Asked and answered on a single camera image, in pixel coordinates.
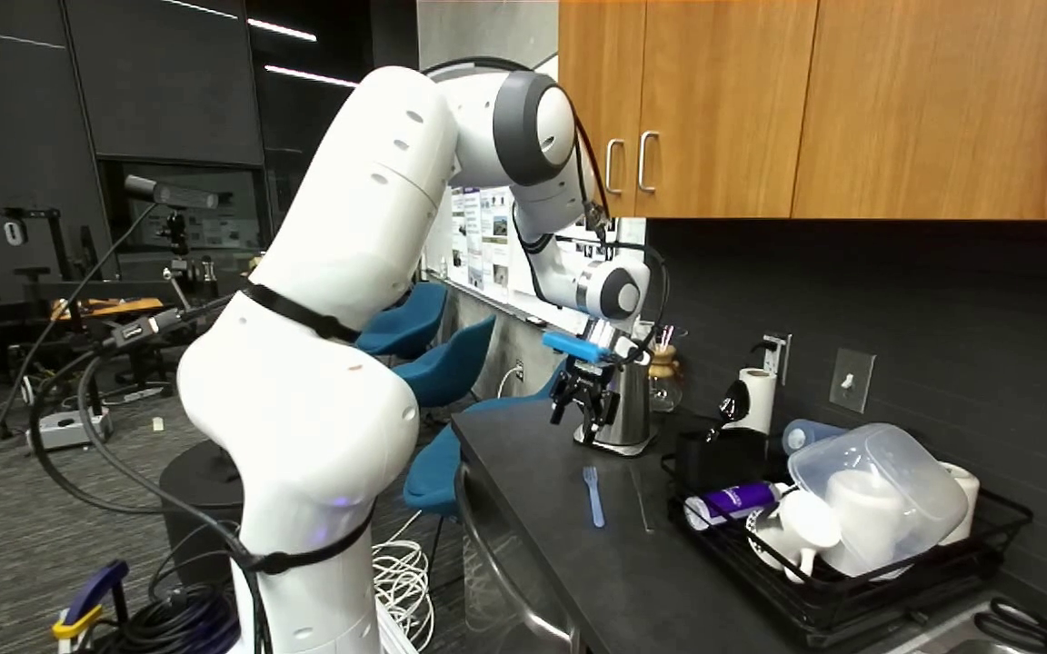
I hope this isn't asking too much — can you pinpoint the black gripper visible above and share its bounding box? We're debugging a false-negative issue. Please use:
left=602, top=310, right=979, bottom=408
left=550, top=355, right=624, bottom=454

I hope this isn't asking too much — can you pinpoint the blue plastic fork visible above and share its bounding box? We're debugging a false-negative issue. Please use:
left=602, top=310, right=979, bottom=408
left=578, top=466, right=609, bottom=534

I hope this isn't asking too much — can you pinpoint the glass coffee carafe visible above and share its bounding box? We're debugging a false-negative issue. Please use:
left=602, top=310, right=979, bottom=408
left=646, top=325, right=688, bottom=418

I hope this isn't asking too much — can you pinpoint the blue chair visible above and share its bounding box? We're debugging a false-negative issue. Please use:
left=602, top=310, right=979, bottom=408
left=356, top=281, right=454, bottom=363
left=397, top=359, right=583, bottom=520
left=390, top=317, right=501, bottom=412

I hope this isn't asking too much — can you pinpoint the white paper towel roll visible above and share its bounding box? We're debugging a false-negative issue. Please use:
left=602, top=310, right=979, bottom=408
left=734, top=359, right=785, bottom=442

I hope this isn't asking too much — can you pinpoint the purple bottle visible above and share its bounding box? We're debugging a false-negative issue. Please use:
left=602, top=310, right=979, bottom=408
left=680, top=475, right=791, bottom=538

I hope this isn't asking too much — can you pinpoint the whiteboard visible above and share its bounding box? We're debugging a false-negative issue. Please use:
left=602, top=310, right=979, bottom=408
left=424, top=177, right=651, bottom=342

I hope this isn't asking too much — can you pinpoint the clear plastic bottle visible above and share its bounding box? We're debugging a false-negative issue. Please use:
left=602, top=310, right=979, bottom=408
left=777, top=413, right=850, bottom=458

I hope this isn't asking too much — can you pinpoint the white plastic tub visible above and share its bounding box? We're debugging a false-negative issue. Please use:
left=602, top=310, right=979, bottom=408
left=821, top=469, right=909, bottom=581

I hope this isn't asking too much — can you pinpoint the clear plastic container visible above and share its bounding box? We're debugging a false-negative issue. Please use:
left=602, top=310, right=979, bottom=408
left=785, top=418, right=972, bottom=581

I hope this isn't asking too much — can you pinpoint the black dish rack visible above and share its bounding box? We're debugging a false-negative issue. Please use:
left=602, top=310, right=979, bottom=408
left=666, top=475, right=1036, bottom=649

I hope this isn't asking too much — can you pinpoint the black bin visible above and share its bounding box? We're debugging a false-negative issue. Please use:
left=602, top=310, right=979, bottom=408
left=157, top=436, right=252, bottom=612

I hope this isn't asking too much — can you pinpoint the ceiling light strip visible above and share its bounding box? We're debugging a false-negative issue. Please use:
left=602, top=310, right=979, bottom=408
left=245, top=10, right=321, bottom=47
left=260, top=62, right=365, bottom=93

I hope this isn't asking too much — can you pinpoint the cluttered workbench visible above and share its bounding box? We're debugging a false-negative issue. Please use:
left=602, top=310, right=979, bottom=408
left=0, top=204, right=265, bottom=412

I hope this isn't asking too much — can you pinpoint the grey box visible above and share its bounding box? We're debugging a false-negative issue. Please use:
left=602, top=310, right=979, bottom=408
left=28, top=408, right=117, bottom=458

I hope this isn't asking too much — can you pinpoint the blue and yellow tool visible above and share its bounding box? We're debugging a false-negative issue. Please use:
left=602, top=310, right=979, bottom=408
left=47, top=555, right=136, bottom=654

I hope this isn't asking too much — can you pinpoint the wall outlet plate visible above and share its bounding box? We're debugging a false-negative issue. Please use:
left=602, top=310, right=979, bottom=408
left=825, top=345, right=880, bottom=418
left=758, top=331, right=795, bottom=391

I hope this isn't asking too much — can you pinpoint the black camera cable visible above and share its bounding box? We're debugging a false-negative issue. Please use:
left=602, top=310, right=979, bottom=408
left=419, top=52, right=672, bottom=367

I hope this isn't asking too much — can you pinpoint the metal cabinet handle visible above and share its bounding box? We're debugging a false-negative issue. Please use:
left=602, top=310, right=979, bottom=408
left=631, top=126, right=666, bottom=201
left=600, top=132, right=631, bottom=201

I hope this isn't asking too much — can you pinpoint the white cable coil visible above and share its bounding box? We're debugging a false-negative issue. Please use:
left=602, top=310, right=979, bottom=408
left=371, top=538, right=443, bottom=654

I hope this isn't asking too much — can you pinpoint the wooden wall cabinet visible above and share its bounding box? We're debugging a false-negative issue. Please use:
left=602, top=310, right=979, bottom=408
left=557, top=0, right=1047, bottom=225

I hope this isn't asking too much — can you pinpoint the camera on boom stand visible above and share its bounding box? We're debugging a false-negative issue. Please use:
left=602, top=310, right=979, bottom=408
left=119, top=171, right=222, bottom=218

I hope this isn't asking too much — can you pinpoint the black floor cable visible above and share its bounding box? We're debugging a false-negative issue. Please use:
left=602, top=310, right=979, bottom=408
left=22, top=339, right=274, bottom=654

